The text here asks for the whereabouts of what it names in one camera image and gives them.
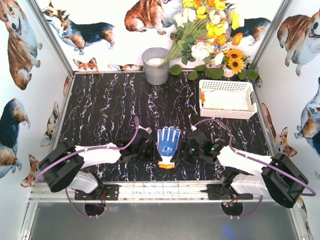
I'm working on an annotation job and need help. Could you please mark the yellow coated glove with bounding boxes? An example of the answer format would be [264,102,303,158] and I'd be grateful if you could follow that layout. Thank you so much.
[201,90,248,111]

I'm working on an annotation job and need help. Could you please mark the white glove orange cuff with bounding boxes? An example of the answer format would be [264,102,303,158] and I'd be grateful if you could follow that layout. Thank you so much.
[157,161,175,169]

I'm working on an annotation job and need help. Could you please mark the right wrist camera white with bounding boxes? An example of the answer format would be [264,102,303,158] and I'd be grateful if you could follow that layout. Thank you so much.
[191,125,197,132]

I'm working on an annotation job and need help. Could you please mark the blue dotted glove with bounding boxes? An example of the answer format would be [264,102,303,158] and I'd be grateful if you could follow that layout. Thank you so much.
[157,126,181,165]

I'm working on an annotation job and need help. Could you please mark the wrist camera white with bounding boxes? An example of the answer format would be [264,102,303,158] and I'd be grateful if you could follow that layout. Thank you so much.
[138,125,152,135]
[191,125,197,132]

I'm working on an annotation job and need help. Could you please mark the purple cable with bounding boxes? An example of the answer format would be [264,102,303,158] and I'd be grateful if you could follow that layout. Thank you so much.
[192,118,317,218]
[34,116,141,220]

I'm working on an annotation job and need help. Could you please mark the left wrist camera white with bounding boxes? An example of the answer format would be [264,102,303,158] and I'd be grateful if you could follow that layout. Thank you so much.
[138,125,152,135]

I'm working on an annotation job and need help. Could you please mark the white perforated storage basket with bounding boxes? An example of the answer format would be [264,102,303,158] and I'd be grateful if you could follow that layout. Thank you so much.
[199,79,258,120]

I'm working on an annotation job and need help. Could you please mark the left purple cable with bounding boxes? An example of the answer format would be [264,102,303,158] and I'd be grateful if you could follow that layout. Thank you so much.
[34,116,141,220]

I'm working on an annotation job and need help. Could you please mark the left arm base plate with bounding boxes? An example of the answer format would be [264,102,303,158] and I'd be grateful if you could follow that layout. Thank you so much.
[74,184,120,201]

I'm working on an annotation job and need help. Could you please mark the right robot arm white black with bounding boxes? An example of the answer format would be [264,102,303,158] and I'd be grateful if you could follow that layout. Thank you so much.
[183,129,309,208]

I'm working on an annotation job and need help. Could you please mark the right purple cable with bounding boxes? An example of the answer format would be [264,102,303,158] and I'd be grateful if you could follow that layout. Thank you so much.
[192,118,317,218]

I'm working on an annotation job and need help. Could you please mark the artificial flower bouquet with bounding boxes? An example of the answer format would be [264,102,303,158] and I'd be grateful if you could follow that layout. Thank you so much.
[160,0,266,80]

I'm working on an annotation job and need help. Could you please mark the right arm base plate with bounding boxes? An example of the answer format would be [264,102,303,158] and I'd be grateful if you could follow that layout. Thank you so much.
[205,184,254,201]

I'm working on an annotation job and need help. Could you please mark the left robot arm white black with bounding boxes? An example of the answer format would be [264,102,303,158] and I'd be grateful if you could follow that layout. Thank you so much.
[36,127,161,193]

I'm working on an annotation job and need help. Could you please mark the grey metal bucket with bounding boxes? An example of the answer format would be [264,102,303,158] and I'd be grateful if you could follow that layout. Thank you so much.
[141,47,170,86]

